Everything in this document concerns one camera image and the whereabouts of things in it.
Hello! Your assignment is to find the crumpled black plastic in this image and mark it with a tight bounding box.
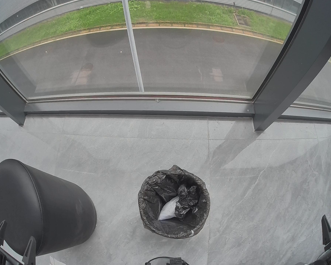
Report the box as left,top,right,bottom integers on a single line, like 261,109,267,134
174,185,201,222

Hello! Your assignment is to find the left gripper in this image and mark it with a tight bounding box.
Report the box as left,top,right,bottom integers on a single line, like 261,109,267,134
0,220,37,265

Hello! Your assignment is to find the black plastic bag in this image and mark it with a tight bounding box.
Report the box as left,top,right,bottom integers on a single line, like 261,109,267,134
138,165,211,239

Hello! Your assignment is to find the dark grey round chair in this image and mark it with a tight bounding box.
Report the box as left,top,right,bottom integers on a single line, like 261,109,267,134
0,158,97,258

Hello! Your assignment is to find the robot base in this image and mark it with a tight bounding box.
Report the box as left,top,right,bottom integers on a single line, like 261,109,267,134
165,257,191,265

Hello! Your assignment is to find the window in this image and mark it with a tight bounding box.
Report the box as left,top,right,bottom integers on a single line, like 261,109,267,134
0,0,331,132

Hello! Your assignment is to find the black cable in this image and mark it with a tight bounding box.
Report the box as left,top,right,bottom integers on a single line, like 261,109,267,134
145,256,169,265

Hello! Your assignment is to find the crumpled white paper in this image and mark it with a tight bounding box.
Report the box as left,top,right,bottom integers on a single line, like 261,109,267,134
157,195,180,221

